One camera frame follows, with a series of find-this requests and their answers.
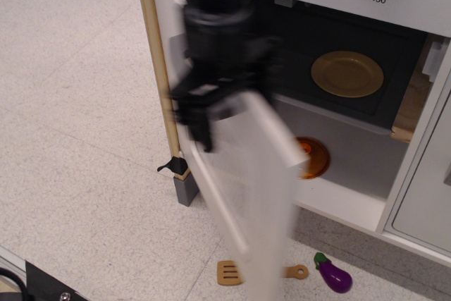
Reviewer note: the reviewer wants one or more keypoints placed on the grey cabinet foot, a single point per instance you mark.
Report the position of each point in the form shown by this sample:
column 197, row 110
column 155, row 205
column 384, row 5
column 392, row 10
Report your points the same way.
column 186, row 189

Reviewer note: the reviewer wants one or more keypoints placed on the white oven door with window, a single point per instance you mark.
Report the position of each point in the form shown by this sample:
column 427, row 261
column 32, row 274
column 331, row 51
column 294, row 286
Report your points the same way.
column 248, row 180

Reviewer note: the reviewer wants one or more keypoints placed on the white cupboard door right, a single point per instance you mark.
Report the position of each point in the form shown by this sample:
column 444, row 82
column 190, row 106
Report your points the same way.
column 421, row 213

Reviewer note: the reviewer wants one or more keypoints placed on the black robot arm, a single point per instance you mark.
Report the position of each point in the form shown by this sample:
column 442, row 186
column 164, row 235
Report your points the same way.
column 217, row 7

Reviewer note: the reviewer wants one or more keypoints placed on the white toy kitchen cabinet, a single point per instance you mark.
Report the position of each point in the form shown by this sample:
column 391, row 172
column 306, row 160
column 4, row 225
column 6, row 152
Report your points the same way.
column 367, row 170

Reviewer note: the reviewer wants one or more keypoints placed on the purple toy eggplant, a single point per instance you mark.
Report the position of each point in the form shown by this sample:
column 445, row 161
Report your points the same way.
column 335, row 278

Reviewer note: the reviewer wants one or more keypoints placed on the yellow plastic plate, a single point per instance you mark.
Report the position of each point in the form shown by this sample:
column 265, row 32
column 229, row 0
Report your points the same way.
column 347, row 74

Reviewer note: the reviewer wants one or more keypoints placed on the orange pot lid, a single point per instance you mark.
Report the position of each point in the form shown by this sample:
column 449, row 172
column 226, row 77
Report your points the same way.
column 319, row 158

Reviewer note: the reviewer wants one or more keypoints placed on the black tape strip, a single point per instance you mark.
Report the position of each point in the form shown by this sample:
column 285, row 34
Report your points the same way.
column 176, row 165

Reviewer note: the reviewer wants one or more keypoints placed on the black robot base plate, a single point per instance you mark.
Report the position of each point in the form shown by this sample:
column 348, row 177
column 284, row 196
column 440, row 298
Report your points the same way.
column 42, row 286

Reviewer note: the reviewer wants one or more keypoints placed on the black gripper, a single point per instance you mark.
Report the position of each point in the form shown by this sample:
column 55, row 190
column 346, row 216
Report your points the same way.
column 218, row 31

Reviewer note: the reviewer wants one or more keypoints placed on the wooden slotted spatula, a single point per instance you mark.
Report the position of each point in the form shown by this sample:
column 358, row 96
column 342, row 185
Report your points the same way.
column 228, row 273

